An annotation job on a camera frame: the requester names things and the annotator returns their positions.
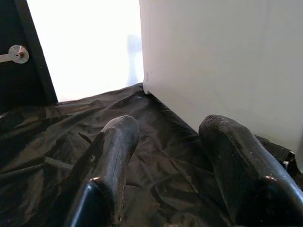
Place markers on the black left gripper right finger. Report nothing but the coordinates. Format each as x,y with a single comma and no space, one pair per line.
248,170

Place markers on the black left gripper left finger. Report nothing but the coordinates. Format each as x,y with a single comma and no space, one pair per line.
106,165

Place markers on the white plastic table top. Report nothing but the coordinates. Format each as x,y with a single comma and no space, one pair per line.
225,59

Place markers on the black plastic sheet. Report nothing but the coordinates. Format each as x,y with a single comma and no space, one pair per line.
47,142

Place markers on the white board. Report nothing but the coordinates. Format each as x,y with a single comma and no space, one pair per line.
87,47

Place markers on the black door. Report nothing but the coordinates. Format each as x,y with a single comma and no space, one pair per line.
19,82

